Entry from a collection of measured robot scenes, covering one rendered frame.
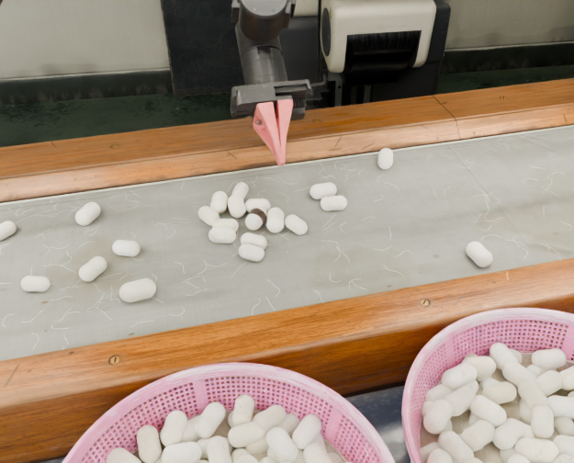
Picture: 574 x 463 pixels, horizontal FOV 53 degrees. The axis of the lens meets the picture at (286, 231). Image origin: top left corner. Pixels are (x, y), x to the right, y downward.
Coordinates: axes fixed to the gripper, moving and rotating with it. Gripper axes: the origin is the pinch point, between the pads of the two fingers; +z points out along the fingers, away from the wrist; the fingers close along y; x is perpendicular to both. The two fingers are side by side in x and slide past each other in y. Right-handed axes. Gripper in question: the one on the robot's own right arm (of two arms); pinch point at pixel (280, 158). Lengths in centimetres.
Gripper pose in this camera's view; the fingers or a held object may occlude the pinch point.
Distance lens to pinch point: 75.2
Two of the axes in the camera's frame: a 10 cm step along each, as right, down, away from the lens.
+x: -1.3, 2.5, 9.6
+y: 9.8, -1.4, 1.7
